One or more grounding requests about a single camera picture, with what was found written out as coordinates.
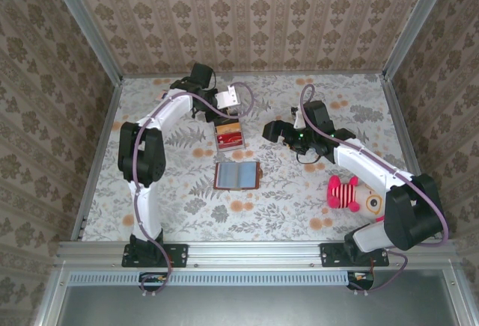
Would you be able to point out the pink striped plush toy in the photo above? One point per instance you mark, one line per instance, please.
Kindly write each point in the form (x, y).
(342, 195)

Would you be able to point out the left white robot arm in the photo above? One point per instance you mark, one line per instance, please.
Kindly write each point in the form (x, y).
(142, 210)

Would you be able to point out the red VIP card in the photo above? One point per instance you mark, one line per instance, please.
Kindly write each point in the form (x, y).
(230, 142)

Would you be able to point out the red book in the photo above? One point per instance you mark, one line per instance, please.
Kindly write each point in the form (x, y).
(237, 175)

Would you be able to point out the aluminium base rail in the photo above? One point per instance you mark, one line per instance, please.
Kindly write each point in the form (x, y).
(254, 253)

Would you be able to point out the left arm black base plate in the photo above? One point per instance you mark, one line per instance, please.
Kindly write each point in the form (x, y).
(176, 255)

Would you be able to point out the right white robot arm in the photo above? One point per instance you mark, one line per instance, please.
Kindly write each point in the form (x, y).
(366, 161)

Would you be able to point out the red jewellery box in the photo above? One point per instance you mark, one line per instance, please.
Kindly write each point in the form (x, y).
(243, 146)

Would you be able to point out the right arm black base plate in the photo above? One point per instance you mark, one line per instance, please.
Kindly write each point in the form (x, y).
(331, 255)

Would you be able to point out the aluminium frame post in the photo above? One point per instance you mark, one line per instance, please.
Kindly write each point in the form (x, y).
(419, 23)
(86, 27)

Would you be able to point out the aluminium side rail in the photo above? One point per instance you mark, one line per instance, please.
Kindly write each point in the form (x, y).
(98, 157)
(402, 128)

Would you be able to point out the grey metal sheet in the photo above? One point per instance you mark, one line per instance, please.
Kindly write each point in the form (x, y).
(243, 307)

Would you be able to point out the gold card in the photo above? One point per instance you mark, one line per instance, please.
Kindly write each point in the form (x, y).
(229, 129)

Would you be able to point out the floral table cover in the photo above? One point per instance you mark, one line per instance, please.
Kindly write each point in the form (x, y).
(262, 210)

